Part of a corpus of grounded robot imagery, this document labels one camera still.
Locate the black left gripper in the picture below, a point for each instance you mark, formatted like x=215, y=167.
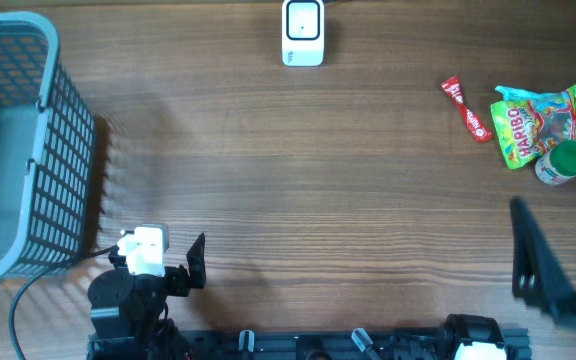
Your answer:
x=181, y=283

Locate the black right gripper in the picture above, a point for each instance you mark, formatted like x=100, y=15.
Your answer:
x=534, y=279

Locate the green lid plastic jar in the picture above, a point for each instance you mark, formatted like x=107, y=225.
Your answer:
x=558, y=165

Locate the green Haribo candy bag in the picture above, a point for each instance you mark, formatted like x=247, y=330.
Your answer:
x=528, y=129

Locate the small red candy bar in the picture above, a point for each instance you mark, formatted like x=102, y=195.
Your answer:
x=452, y=87

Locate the light blue tissue pack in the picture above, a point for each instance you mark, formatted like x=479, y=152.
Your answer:
x=514, y=94

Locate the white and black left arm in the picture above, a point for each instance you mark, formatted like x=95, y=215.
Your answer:
x=130, y=312

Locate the white barcode scanner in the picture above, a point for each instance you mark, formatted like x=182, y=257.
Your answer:
x=303, y=33

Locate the grey mesh shopping basket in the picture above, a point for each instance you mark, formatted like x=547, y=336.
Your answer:
x=47, y=145

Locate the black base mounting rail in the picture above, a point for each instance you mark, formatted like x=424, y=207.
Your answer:
x=403, y=343

